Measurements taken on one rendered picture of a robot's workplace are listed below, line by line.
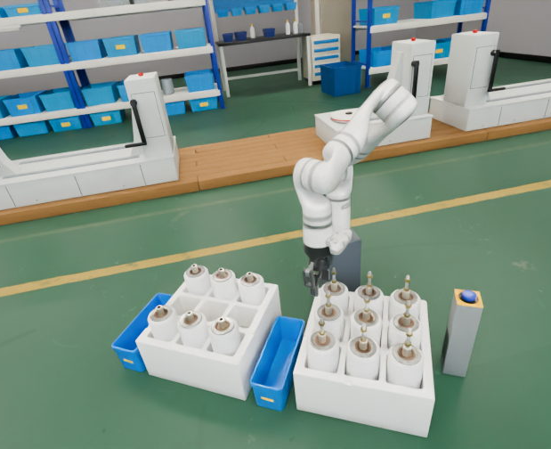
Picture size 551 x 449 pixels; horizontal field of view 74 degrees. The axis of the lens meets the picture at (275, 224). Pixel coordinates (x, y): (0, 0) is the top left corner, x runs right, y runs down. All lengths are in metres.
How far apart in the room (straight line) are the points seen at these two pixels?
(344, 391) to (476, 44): 2.87
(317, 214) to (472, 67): 2.78
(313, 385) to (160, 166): 2.04
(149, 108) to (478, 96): 2.60
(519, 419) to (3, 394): 1.73
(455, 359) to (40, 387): 1.46
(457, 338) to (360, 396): 0.36
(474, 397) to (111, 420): 1.17
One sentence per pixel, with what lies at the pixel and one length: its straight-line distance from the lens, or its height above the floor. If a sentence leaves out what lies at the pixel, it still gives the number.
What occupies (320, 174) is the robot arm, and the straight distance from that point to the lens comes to 0.78.
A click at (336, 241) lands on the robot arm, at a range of 0.86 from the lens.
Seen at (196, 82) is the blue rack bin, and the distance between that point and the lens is 5.35.
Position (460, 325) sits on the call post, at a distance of 1.28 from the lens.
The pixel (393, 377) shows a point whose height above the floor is 0.19.
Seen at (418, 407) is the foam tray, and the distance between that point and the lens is 1.18.
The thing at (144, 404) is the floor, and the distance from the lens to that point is 1.45.
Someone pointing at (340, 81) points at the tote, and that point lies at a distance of 5.37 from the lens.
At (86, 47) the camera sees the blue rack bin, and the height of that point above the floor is 0.93.
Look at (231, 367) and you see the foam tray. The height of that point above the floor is 0.16.
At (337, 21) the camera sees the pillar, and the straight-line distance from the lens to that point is 7.23.
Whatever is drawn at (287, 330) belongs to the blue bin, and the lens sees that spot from 1.44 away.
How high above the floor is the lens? 1.11
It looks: 30 degrees down
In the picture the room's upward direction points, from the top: 6 degrees counter-clockwise
